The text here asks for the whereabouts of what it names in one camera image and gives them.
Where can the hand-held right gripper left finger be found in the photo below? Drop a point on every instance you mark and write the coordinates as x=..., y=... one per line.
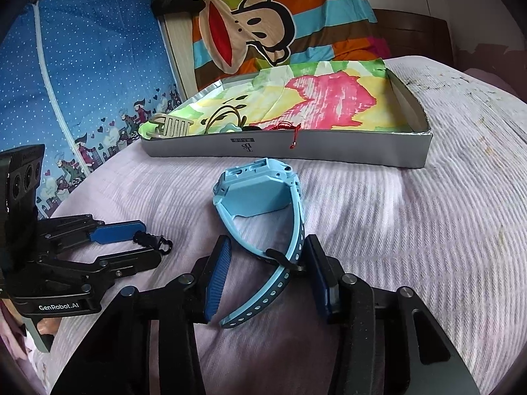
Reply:
x=216, y=279

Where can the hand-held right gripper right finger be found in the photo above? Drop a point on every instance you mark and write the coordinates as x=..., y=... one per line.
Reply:
x=319, y=279

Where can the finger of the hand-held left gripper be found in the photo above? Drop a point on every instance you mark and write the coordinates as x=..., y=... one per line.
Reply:
x=131, y=260
x=117, y=230

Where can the black hair clip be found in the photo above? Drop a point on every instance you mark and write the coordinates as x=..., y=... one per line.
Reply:
x=150, y=242

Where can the light blue smartwatch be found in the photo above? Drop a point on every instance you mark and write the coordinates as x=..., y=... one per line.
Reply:
x=255, y=197

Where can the grey cardboard box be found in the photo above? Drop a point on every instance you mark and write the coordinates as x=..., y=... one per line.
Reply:
x=329, y=148

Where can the person's left forearm pink sleeve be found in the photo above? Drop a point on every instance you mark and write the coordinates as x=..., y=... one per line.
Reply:
x=14, y=329

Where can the beige hair claw clip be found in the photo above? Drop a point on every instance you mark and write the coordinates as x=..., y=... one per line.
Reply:
x=175, y=125

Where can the blue dotted printed curtain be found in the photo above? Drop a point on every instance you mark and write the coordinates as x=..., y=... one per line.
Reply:
x=90, y=70

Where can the colourful cloth in box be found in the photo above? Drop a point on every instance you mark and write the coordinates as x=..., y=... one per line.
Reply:
x=321, y=94

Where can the striped monkey print cloth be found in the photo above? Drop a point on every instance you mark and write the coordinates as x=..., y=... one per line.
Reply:
x=255, y=24

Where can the dark wooden headboard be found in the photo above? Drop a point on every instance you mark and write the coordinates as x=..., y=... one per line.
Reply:
x=416, y=37

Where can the pink pillow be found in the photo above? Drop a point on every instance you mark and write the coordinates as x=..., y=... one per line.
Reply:
x=498, y=84

